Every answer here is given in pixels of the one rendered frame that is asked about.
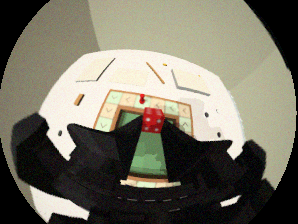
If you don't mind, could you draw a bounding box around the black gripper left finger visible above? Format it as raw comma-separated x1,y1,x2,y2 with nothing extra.
67,115,144,181

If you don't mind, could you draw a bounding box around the red pawn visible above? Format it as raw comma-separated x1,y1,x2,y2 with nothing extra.
140,93,145,104

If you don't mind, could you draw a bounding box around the red die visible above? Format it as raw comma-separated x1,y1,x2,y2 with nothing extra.
141,107,165,133

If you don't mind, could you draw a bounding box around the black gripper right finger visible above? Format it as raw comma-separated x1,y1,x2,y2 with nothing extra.
160,119,234,184

